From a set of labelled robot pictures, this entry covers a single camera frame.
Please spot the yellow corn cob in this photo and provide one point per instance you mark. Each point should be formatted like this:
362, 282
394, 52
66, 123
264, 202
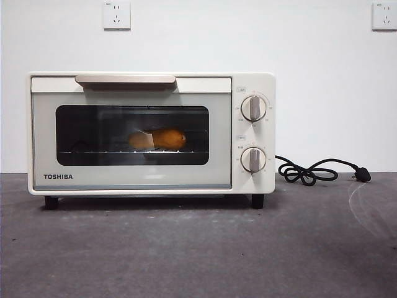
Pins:
169, 138

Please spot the cream oven knob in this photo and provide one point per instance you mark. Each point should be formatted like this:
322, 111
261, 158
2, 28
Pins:
254, 108
253, 159

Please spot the cream Toshiba toaster oven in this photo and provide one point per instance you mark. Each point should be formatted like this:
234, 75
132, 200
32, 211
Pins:
257, 186

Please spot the white wall socket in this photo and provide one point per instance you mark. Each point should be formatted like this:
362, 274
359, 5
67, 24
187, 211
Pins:
385, 17
117, 15

